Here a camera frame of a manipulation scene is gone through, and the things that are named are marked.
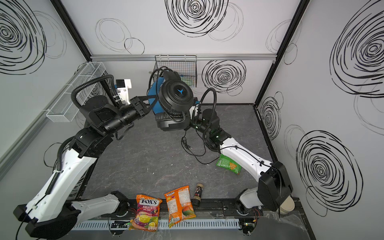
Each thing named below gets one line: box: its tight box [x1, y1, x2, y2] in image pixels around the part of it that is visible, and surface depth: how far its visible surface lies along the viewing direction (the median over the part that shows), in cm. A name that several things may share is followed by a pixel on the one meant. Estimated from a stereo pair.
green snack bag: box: [216, 153, 242, 175], surface depth 88 cm
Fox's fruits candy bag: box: [129, 194, 163, 232], surface depth 70 cm
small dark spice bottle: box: [192, 183, 204, 207], surface depth 77 cm
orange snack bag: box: [164, 185, 197, 228], surface depth 74 cm
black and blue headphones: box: [148, 71, 194, 131], surface depth 39 cm
